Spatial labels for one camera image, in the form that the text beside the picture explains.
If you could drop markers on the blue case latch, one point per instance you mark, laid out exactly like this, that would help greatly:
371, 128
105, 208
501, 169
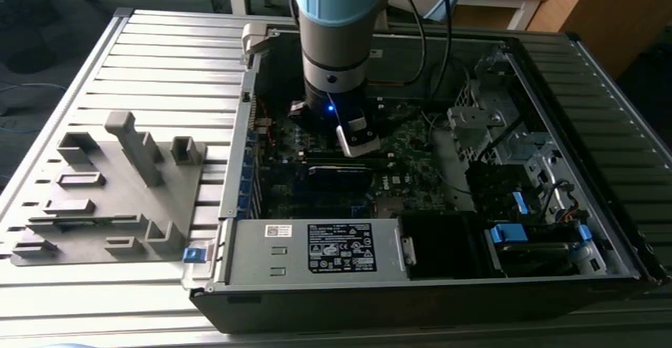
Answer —
194, 255

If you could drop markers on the hard disk in blue carrier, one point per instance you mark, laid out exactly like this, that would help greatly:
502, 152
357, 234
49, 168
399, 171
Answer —
507, 233

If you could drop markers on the black RAM slot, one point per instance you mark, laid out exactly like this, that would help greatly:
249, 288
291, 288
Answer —
318, 151
318, 156
326, 164
326, 160

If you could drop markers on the blue plastic clip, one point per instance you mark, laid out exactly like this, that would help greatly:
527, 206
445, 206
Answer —
519, 202

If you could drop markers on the grey parts rack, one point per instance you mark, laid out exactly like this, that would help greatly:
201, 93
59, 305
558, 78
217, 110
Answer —
126, 206

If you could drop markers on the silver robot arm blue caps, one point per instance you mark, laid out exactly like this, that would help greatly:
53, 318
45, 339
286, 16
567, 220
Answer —
337, 49

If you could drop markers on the brown chipset heatsink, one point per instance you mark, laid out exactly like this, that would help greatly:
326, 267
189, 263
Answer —
390, 205

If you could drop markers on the silver metal drive cage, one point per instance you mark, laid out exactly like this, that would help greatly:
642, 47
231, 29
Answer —
470, 121

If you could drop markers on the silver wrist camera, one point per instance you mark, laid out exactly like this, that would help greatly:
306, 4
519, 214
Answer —
359, 139

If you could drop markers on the black plastic shroud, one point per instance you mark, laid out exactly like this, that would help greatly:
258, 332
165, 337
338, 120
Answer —
441, 245

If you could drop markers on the blue plastic tab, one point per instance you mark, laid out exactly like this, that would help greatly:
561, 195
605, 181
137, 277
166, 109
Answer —
585, 234

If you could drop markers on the black graphics card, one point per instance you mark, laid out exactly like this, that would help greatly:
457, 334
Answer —
339, 184

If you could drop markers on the green motherboard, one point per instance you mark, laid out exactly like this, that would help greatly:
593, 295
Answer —
415, 175

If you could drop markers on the black open PC case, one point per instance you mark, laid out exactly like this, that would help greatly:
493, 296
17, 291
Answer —
367, 312

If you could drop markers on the grey power supply unit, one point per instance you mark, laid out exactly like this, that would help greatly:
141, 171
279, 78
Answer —
247, 253

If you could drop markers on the wooden cabinet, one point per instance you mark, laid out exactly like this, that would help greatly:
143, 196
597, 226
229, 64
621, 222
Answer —
619, 13

